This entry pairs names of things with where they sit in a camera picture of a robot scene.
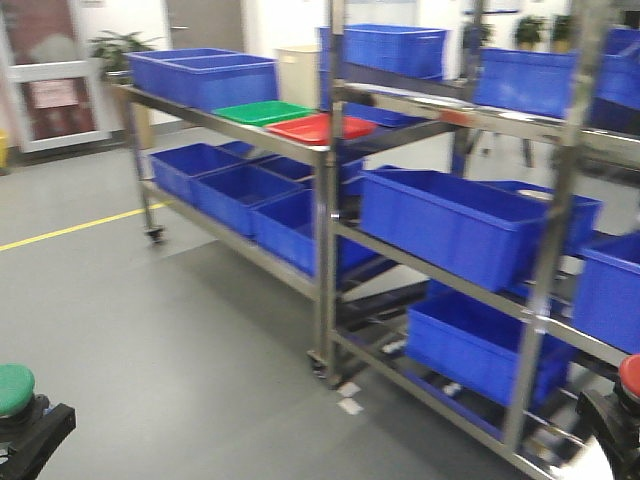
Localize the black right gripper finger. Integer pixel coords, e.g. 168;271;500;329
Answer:
576;389;639;479

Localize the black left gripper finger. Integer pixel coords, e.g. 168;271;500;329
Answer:
1;402;76;479

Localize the green mushroom push button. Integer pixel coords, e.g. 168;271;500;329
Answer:
1;363;50;444

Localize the red mushroom push button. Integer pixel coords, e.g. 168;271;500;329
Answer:
619;354;640;402

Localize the steel shelving rack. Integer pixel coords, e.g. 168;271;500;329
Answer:
122;1;639;479

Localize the green plastic tray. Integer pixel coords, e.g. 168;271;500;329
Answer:
212;100;316;127

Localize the red plastic tray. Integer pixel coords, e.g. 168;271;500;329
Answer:
264;113;377;146

